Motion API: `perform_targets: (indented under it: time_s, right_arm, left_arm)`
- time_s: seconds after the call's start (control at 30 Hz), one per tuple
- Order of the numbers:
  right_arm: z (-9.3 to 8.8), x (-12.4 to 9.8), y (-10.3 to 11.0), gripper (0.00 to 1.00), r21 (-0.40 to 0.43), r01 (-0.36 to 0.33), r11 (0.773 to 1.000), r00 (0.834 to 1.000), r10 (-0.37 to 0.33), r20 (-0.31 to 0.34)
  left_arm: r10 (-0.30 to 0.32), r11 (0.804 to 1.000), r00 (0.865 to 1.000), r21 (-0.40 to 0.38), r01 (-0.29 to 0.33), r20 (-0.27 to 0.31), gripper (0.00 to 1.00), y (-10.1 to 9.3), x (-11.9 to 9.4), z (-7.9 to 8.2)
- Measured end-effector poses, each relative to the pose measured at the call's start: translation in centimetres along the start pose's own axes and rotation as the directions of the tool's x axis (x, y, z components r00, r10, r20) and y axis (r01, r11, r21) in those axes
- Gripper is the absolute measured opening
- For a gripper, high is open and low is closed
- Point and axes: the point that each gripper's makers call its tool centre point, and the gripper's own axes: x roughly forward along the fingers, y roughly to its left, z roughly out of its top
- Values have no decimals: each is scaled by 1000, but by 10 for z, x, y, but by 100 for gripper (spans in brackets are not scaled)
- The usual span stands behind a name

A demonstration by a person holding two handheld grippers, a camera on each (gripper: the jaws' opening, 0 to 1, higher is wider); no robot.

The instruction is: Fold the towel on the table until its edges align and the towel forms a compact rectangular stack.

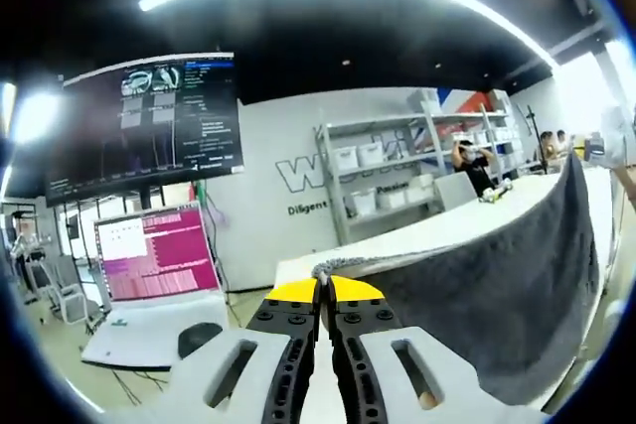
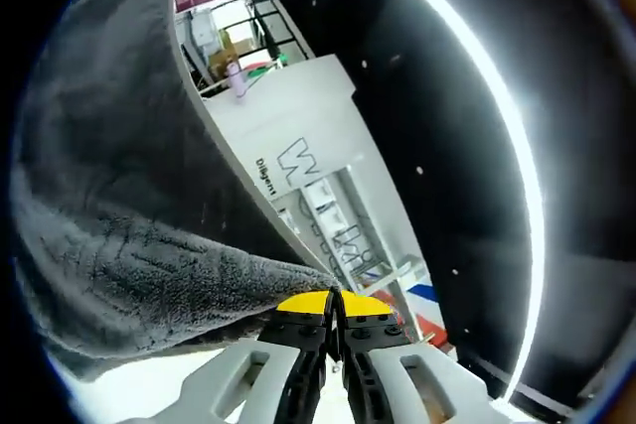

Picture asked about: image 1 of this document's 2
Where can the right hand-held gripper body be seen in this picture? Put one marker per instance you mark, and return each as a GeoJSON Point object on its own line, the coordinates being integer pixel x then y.
{"type": "Point", "coordinates": [613, 136]}

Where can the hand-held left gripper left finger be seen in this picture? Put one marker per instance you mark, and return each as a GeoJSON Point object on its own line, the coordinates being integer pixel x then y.
{"type": "Point", "coordinates": [288, 369]}

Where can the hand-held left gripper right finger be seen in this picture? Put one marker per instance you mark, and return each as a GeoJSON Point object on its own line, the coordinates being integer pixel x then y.
{"type": "Point", "coordinates": [358, 369]}

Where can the grey fluffy towel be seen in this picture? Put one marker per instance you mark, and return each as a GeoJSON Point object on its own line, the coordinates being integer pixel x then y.
{"type": "Point", "coordinates": [472, 295]}

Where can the person's left hand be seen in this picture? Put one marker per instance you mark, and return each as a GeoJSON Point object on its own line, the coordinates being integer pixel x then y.
{"type": "Point", "coordinates": [428, 399]}

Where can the black tripod stand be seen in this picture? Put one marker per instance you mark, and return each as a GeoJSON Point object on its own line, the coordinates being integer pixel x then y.
{"type": "Point", "coordinates": [541, 151]}

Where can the black rounded object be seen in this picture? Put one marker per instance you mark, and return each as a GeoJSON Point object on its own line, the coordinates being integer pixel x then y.
{"type": "Point", "coordinates": [199, 337]}

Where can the small white yellow object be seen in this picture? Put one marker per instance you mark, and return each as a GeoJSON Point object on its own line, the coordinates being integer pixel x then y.
{"type": "Point", "coordinates": [492, 194]}

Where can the grey flat panel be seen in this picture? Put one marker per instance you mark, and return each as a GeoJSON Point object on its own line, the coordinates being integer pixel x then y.
{"type": "Point", "coordinates": [454, 190]}

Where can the white table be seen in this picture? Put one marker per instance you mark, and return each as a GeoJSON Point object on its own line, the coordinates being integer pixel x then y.
{"type": "Point", "coordinates": [447, 230]}

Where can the laptop with magenta screen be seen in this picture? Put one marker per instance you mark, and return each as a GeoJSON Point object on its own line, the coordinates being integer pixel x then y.
{"type": "Point", "coordinates": [164, 255]}

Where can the grey metal shelf unit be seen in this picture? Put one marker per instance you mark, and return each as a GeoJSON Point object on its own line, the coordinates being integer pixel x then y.
{"type": "Point", "coordinates": [377, 121]}

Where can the group of white storage bins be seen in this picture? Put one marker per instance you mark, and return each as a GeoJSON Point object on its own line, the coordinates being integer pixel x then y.
{"type": "Point", "coordinates": [370, 153]}

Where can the white grey chair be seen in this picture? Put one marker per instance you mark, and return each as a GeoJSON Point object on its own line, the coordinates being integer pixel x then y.
{"type": "Point", "coordinates": [74, 305]}

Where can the white lettered partition panel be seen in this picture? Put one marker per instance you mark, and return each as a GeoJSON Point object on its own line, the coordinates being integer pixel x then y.
{"type": "Point", "coordinates": [268, 136]}

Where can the large dark monitor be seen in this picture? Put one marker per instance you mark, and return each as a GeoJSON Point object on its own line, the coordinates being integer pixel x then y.
{"type": "Point", "coordinates": [99, 136]}

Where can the red blue wall banner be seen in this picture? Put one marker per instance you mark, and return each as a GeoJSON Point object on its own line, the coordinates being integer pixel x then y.
{"type": "Point", "coordinates": [477, 98]}

